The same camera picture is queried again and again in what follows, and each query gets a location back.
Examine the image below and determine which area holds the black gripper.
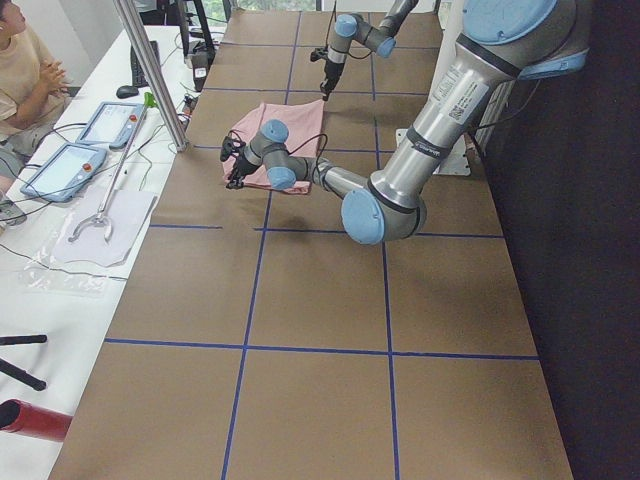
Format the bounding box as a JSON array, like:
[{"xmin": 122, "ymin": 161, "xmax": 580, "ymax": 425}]
[
  {"xmin": 225, "ymin": 153, "xmax": 256, "ymax": 190},
  {"xmin": 320, "ymin": 59, "xmax": 344, "ymax": 101}
]

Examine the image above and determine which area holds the pink Snoopy t-shirt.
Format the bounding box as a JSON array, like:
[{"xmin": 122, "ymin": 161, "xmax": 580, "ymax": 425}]
[{"xmin": 222, "ymin": 100, "xmax": 324, "ymax": 195}]

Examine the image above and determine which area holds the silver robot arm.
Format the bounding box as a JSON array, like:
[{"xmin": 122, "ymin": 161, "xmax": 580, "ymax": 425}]
[
  {"xmin": 220, "ymin": 0, "xmax": 592, "ymax": 245},
  {"xmin": 310, "ymin": 0, "xmax": 418, "ymax": 102}
]

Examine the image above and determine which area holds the metal reacher grabber tool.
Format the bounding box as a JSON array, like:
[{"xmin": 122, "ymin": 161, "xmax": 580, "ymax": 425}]
[{"xmin": 67, "ymin": 92, "xmax": 157, "ymax": 243}]

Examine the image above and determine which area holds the black power supply box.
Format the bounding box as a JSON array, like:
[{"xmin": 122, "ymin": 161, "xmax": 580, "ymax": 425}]
[{"xmin": 185, "ymin": 51, "xmax": 210, "ymax": 92}]

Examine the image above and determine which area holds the far blue teach pendant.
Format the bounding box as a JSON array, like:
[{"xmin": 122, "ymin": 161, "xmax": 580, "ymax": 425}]
[{"xmin": 76, "ymin": 102, "xmax": 145, "ymax": 150}]

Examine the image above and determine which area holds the blue teach pendant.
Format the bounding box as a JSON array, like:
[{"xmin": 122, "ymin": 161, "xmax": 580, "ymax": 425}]
[
  {"xmin": 76, "ymin": 102, "xmax": 145, "ymax": 150},
  {"xmin": 20, "ymin": 143, "xmax": 107, "ymax": 203}
]

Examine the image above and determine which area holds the black keyboard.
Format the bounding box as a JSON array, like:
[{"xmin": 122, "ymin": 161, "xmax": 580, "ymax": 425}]
[{"xmin": 130, "ymin": 40, "xmax": 160, "ymax": 88}]

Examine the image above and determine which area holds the black computer mouse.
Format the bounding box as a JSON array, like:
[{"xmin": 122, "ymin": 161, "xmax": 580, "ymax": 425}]
[{"xmin": 116, "ymin": 85, "xmax": 139, "ymax": 99}]

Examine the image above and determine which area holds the near blue teach pendant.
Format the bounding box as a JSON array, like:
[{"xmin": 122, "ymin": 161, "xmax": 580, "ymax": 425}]
[{"xmin": 20, "ymin": 143, "xmax": 107, "ymax": 203}]

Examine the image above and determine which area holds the clear plastic sheet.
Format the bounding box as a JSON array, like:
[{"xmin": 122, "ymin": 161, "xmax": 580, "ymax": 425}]
[{"xmin": 17, "ymin": 220, "xmax": 128, "ymax": 298}]

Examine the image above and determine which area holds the seated person beige shirt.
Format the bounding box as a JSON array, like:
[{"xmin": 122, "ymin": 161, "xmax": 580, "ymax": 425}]
[{"xmin": 1, "ymin": 1, "xmax": 70, "ymax": 164}]

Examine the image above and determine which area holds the black tripod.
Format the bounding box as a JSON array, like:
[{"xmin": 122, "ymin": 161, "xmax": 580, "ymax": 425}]
[{"xmin": 1, "ymin": 334, "xmax": 48, "ymax": 391}]

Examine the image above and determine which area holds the red cylinder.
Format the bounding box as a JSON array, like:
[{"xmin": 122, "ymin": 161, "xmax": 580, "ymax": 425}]
[{"xmin": 1, "ymin": 399, "xmax": 73, "ymax": 442}]

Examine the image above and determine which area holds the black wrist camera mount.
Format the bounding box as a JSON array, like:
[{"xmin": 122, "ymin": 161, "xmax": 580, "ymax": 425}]
[
  {"xmin": 310, "ymin": 47, "xmax": 328, "ymax": 62},
  {"xmin": 220, "ymin": 130, "xmax": 246, "ymax": 162}
]

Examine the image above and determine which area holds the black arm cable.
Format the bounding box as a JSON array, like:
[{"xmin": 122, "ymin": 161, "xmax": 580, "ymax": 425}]
[{"xmin": 224, "ymin": 129, "xmax": 351, "ymax": 196}]

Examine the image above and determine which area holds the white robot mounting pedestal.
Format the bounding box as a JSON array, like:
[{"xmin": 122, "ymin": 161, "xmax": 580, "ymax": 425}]
[{"xmin": 395, "ymin": 0, "xmax": 474, "ymax": 177}]

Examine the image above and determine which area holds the aluminium frame post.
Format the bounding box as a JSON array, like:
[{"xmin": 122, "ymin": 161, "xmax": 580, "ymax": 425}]
[{"xmin": 113, "ymin": 0, "xmax": 188, "ymax": 152}]

